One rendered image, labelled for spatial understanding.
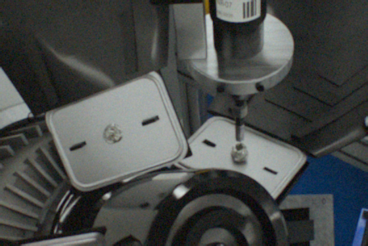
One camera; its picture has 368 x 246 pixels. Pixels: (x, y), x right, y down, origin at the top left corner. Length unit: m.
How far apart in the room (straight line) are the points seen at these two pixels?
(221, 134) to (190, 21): 0.16
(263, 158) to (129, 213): 0.13
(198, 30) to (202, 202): 0.11
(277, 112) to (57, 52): 0.19
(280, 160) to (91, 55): 0.17
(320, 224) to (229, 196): 0.28
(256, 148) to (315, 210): 0.20
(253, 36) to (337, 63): 0.20
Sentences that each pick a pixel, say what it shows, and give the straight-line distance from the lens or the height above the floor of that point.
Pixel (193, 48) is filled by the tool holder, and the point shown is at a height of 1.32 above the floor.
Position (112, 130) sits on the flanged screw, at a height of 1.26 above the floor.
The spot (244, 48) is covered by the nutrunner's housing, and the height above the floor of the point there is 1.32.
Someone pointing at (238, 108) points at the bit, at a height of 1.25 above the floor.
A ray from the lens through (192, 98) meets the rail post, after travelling 1.16.
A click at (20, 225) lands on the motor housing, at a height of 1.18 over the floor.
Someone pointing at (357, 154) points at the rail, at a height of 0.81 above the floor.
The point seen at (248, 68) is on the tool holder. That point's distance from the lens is 0.42.
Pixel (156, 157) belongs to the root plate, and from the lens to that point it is 0.46.
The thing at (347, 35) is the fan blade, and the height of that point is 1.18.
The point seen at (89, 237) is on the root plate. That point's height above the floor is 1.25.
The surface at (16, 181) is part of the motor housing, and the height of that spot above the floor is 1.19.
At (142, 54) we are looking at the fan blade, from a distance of 0.45.
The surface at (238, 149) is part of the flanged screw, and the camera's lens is 0.52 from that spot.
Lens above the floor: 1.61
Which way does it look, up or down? 50 degrees down
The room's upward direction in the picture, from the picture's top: 6 degrees counter-clockwise
